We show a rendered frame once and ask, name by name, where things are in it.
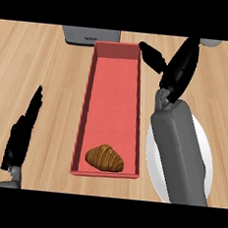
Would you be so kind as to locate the white round plate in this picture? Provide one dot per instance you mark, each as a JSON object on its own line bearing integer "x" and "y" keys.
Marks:
{"x": 205, "y": 151}

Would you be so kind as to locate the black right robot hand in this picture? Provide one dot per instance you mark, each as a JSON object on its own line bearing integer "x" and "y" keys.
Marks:
{"x": 181, "y": 71}

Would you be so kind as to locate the red rectangular box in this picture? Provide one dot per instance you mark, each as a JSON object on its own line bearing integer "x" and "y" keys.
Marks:
{"x": 110, "y": 112}

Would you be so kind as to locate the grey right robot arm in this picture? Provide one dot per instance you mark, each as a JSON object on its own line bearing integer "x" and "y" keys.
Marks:
{"x": 178, "y": 151}

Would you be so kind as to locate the pale grey round object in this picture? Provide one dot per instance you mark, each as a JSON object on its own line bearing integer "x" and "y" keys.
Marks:
{"x": 211, "y": 42}

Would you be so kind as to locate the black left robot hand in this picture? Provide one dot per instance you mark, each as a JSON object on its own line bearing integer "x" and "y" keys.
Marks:
{"x": 19, "y": 136}

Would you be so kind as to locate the grey appliance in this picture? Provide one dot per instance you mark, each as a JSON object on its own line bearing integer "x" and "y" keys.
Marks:
{"x": 91, "y": 36}

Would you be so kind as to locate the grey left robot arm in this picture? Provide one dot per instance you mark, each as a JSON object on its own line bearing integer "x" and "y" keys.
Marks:
{"x": 10, "y": 178}

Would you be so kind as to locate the brown croissant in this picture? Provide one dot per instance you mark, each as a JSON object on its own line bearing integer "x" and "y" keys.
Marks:
{"x": 104, "y": 158}

